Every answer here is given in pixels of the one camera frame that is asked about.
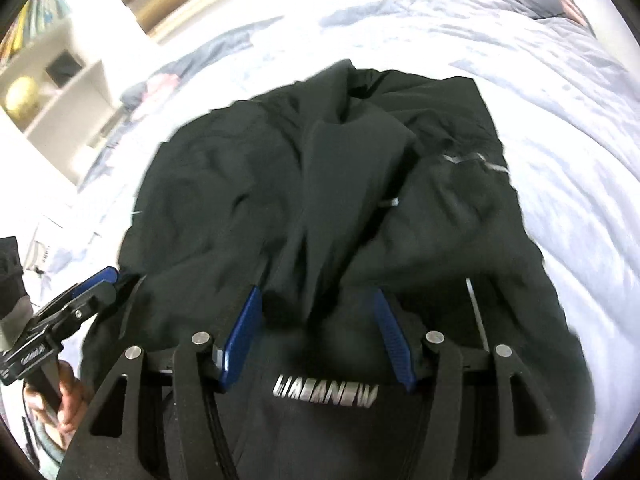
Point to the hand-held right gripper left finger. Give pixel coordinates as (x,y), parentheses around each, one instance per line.
(242,330)

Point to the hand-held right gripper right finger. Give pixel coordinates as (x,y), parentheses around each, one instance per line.
(392,345)

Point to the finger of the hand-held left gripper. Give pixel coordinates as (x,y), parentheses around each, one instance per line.
(97,279)
(126,282)

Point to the black hooded jacket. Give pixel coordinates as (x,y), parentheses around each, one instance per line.
(325,185)

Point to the person's left hand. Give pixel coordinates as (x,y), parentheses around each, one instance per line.
(71,400)

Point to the golden globe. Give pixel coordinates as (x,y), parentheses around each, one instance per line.
(22,95)

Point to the black box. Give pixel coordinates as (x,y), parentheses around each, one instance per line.
(64,70)

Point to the grey pink floral blanket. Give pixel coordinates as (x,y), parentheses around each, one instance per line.
(550,135)

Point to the row of books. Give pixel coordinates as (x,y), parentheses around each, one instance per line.
(35,20)

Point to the grey floral pillow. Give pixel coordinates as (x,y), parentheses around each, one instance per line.
(545,0)

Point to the white wall bookshelf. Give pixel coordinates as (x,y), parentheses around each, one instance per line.
(75,125)

